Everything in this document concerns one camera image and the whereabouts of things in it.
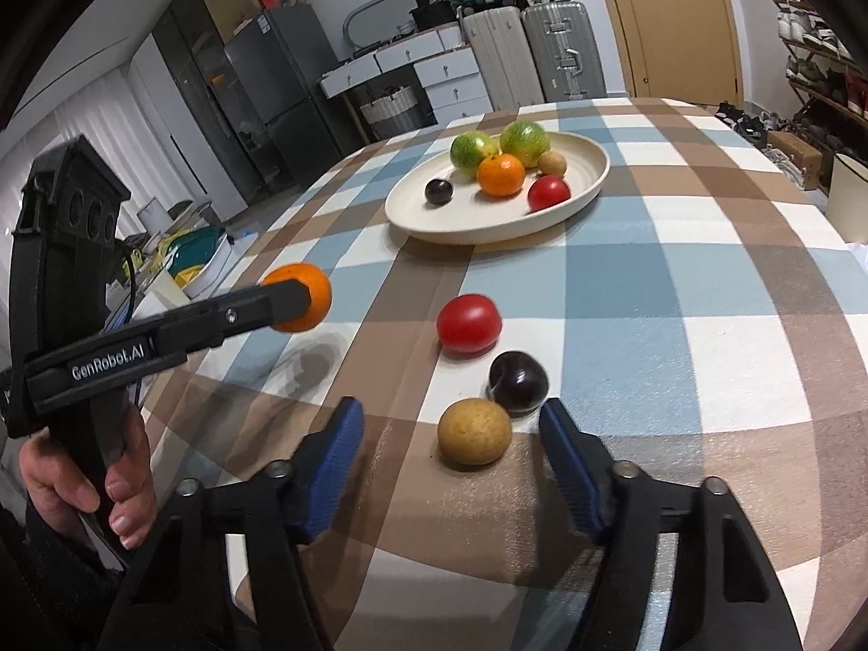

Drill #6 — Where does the orange tangerine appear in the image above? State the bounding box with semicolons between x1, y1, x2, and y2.
475;153;525;199
260;263;333;334

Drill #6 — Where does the dark purple plum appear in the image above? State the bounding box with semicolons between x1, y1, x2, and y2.
425;178;455;207

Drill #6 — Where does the red tomato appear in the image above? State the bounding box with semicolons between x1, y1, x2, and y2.
436;294;503;354
527;175;571;212

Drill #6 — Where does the person left hand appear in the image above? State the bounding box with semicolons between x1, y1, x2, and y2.
16;405;159;551

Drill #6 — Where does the white curtain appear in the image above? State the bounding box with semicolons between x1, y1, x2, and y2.
0;63;199;287

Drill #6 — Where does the plaid tablecloth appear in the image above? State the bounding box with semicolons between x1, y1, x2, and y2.
144;99;866;649

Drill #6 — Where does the grey refrigerator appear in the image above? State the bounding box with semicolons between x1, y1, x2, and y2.
225;4;362;188

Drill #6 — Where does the red tomato on table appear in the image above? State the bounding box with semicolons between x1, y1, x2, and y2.
436;294;503;354

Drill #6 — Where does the woven laundry basket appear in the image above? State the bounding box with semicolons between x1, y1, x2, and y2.
360;87;425;139

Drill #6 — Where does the cream round plate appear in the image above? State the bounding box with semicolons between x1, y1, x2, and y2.
384;132;610;245

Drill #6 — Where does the green lime left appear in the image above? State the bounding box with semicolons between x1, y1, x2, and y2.
450;130;500;178

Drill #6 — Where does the green lime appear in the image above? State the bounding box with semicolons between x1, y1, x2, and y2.
499;120;550;168
450;130;500;178

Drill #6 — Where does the orange tangerine on plate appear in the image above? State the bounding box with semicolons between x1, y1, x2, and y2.
475;153;525;199

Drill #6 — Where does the white drawer desk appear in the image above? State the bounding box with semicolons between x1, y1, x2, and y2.
319;22;493;124

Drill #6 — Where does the white bucket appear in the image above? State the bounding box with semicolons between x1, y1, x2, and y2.
825;153;868;244

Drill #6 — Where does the green lime right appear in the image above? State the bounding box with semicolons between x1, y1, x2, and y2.
499;120;550;168

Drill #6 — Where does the small brown kiwi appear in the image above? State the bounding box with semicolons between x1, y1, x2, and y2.
537;150;568;178

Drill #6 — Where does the cardboard box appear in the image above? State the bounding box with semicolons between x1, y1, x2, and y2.
765;131;822;191

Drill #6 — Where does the beige suitcase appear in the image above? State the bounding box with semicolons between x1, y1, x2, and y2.
462;6;546;110

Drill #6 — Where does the grey suitcase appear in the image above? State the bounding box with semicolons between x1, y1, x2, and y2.
522;2;606;103

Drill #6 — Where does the wooden shoe rack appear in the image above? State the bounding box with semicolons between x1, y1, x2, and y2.
769;0;866;124

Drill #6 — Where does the wooden door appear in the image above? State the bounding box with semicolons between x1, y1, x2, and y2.
605;0;743;106

